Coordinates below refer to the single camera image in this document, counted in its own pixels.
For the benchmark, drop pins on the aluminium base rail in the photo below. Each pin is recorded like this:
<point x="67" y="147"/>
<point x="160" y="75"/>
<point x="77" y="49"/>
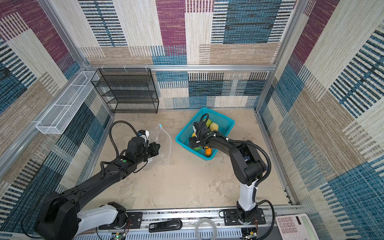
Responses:
<point x="190" y="217"/>

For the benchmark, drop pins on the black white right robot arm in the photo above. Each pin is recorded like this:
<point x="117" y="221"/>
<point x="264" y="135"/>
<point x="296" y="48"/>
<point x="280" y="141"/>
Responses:
<point x="250" y="164"/>

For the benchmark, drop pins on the white wire mesh tray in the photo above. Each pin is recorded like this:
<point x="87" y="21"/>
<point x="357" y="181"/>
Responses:
<point x="59" y="116"/>

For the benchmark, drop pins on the pale yellow toy fruit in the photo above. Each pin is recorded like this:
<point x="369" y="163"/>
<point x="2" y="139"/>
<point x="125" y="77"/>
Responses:
<point x="214" y="127"/>

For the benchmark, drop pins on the white calculator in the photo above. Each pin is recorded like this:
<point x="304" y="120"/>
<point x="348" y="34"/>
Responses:
<point x="296" y="227"/>

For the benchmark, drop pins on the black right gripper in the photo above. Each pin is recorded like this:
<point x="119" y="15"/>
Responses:
<point x="193" y="142"/>

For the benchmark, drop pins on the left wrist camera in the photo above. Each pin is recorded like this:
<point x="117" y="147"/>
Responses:
<point x="144" y="134"/>

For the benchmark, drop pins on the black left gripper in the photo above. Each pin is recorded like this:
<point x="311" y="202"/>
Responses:
<point x="154" y="151"/>

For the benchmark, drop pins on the clear tube coil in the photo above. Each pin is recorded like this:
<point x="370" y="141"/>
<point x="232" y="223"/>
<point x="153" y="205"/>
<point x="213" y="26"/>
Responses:
<point x="205" y="229"/>

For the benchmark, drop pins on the orange yellow toy mango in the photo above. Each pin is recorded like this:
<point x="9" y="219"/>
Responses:
<point x="208" y="152"/>

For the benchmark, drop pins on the light green toy pear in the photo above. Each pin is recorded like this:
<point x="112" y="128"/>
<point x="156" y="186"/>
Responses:
<point x="208" y="123"/>

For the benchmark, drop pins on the teal plastic basket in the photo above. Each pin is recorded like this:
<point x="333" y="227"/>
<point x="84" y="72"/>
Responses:
<point x="225" y="126"/>

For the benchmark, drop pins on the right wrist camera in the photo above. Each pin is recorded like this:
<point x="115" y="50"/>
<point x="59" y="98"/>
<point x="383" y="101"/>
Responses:
<point x="196" y="128"/>

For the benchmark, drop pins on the clear zip top bag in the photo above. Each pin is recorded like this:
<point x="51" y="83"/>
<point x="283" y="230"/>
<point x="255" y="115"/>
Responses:
<point x="160" y="136"/>

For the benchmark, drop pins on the black wire mesh shelf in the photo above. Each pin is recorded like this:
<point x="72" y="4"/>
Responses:
<point x="127" y="90"/>

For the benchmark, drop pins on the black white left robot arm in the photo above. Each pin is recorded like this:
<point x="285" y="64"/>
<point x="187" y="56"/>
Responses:
<point x="61" y="216"/>

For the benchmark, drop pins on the black remote device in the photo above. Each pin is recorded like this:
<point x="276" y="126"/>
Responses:
<point x="170" y="225"/>

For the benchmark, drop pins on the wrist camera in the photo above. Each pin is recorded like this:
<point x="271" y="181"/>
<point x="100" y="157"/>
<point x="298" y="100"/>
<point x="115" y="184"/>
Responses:
<point x="196" y="128"/>
<point x="144" y="134"/>

